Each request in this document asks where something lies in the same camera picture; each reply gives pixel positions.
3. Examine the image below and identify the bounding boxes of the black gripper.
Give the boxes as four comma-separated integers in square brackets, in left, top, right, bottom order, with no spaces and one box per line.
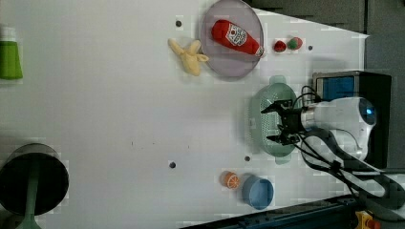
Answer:
[262,99,305,145]

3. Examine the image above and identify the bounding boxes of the yellow red emergency button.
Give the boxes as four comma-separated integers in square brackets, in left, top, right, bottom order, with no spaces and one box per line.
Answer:
[355,211,381,229]

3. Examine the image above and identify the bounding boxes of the orange slice toy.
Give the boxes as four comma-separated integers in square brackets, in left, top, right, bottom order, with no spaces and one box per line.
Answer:
[222,172,241,189]

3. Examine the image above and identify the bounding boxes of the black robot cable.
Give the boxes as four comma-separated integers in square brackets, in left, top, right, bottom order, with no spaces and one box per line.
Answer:
[290,85,405,223]

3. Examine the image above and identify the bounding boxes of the mint green plastic strainer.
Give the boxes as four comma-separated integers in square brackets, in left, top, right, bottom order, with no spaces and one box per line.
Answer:
[247,75,296,165]

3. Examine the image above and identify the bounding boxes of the red green toy fruit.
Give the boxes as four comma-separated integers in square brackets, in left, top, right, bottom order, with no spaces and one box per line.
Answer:
[287,37,303,51]

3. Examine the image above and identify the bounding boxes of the red toy strawberry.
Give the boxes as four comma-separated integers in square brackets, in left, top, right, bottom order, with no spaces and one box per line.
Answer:
[273,40,287,52]

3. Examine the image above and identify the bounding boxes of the yellow plush banana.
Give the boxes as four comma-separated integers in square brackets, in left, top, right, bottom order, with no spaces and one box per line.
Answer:
[168,38,209,76]

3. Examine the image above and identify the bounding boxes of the black silver toaster oven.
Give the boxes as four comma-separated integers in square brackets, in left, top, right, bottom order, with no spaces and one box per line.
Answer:
[312,71,392,169]

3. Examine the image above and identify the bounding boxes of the mint green spatula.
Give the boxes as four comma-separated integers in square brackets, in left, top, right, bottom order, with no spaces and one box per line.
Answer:
[16,160,41,229]

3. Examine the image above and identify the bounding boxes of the green plastic bottle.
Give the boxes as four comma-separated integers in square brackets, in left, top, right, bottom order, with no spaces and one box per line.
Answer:
[0,26,23,80]

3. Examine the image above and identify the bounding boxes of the purple round plate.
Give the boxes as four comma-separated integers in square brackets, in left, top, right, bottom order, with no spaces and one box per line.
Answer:
[200,0,265,77]

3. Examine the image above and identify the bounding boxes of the red plush ketchup bottle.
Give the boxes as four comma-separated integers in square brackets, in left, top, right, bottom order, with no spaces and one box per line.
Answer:
[211,19,265,57]

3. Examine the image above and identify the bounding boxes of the black metal pot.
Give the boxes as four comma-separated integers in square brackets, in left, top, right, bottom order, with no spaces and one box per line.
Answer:
[0,143,70,216]

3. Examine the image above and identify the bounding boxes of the blue plastic bowl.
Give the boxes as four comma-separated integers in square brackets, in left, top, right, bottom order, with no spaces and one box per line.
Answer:
[242,176,274,210]

